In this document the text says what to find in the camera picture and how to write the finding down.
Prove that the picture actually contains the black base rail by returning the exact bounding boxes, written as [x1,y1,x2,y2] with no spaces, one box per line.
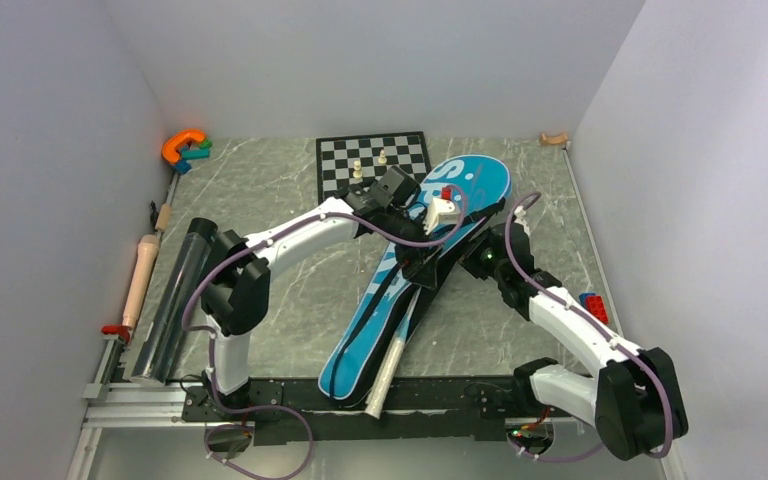
[180,376,568,446]

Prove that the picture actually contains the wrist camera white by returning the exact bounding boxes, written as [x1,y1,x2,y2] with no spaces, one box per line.
[512,206,530,234]
[423,185,462,236]

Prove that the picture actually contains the blue badminton racket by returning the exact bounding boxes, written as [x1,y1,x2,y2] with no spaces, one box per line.
[364,291,419,420]

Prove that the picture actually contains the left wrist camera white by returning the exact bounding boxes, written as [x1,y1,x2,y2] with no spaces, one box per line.
[423,185,462,236]

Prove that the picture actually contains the colourful toy brick stack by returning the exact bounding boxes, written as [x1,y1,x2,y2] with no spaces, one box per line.
[579,292,610,325]

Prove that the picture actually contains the wooden pin toy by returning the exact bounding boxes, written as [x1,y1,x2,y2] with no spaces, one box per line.
[122,202,171,331]

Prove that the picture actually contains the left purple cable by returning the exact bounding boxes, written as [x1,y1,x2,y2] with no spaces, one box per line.
[181,185,471,480]

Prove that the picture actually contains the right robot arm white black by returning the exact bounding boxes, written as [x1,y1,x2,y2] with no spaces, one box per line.
[461,224,689,460]

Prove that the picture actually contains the black shuttlecock tube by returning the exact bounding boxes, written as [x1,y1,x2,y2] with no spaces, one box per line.
[129,217,218,386]

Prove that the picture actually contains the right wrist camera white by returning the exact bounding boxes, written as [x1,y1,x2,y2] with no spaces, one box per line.
[512,206,530,234]

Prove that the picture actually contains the orange green toy blocks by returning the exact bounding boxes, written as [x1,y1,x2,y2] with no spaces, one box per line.
[161,129,213,175]

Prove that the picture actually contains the black white chessboard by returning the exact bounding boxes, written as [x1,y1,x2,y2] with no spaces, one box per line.
[315,131,432,203]

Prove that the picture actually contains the blue racket cover bag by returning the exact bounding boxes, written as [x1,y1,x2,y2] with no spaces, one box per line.
[319,155,512,406]

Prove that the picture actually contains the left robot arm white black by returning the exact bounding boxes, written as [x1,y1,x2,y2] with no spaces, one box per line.
[196,166,463,420]

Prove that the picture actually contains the white chess piece left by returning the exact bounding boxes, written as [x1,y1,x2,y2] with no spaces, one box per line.
[352,159,363,179]

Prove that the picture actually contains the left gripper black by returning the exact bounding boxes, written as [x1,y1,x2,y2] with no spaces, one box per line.
[380,208,446,291]

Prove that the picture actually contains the small wooden piece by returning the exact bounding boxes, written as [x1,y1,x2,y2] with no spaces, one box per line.
[539,132,569,147]

